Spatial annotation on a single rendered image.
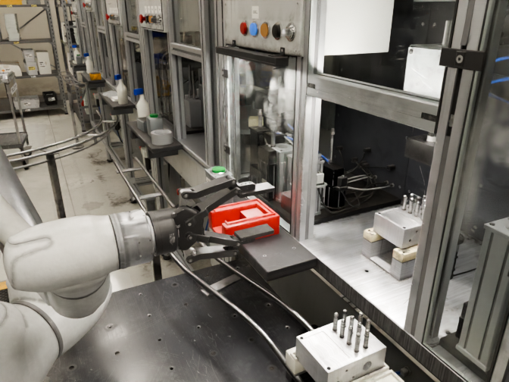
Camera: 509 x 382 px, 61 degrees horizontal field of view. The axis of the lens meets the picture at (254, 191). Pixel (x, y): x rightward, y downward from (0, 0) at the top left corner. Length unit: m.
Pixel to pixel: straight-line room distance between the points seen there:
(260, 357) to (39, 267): 0.63
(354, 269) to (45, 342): 0.68
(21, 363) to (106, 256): 0.35
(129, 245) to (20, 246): 0.15
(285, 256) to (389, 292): 0.26
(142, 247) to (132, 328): 0.58
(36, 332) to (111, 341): 0.30
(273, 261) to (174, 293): 0.41
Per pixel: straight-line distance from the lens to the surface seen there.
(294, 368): 0.86
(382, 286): 1.01
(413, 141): 1.02
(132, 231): 0.70
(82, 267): 0.69
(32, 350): 0.98
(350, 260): 1.08
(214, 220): 1.18
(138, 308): 1.32
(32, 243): 0.69
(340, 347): 0.81
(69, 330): 1.04
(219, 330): 1.21
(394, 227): 1.02
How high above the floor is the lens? 1.47
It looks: 23 degrees down
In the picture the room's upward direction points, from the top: straight up
